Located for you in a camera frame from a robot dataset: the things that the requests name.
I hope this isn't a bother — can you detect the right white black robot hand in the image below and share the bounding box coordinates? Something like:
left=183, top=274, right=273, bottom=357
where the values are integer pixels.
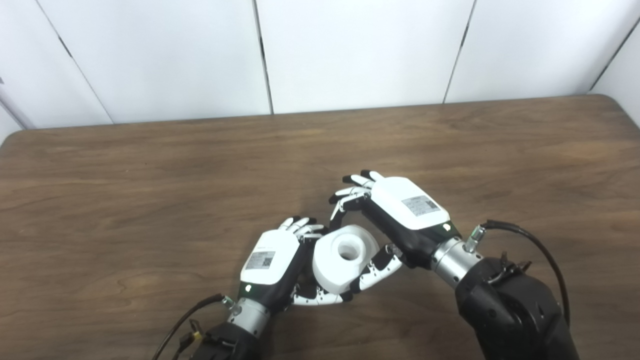
left=328, top=170, right=464, bottom=297

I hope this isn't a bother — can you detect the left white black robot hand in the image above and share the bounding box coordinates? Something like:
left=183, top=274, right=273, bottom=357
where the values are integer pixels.
left=239, top=216, right=354, bottom=314

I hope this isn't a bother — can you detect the round white plastic piece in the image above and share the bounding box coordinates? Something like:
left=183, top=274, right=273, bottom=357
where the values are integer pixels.
left=312, top=224, right=381, bottom=295

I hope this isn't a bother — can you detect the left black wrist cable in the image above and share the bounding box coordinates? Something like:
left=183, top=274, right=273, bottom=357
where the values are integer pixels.
left=151, top=293, right=236, bottom=360

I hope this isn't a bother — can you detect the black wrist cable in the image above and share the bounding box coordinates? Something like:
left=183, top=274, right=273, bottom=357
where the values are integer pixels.
left=151, top=293, right=236, bottom=360
left=464, top=219, right=572, bottom=328

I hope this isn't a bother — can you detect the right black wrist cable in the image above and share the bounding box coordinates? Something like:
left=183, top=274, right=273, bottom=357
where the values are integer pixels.
left=464, top=219, right=572, bottom=328

